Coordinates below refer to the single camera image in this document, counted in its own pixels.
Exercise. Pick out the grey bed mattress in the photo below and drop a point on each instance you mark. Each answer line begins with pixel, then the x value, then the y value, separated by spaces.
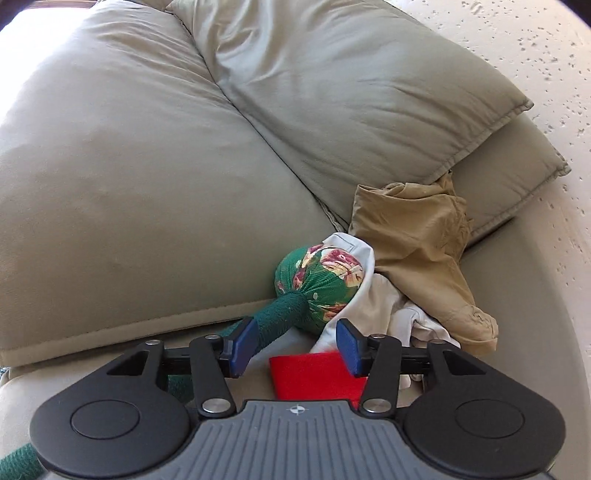
pixel 27 406

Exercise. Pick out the light grey garment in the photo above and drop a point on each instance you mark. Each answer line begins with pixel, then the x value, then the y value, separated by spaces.
pixel 429 332

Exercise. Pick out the large olive pillow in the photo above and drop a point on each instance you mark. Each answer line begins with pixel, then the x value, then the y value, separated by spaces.
pixel 332 92

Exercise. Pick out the grey padded headboard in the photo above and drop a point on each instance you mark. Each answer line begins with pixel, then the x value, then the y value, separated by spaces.
pixel 517 300

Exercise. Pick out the olive seat cushion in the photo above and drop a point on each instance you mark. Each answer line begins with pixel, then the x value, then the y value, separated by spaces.
pixel 138 184

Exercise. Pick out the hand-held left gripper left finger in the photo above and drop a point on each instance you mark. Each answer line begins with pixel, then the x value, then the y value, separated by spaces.
pixel 242 346

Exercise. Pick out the red t-shirt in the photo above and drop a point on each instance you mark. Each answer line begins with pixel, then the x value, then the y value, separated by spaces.
pixel 314 378

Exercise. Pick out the tan pants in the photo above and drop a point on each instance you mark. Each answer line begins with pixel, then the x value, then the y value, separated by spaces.
pixel 415 240

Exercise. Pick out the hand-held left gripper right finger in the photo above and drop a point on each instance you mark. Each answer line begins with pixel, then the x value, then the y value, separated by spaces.
pixel 351 348

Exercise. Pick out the beige garment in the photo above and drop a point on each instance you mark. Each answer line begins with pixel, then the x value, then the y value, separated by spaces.
pixel 369 295

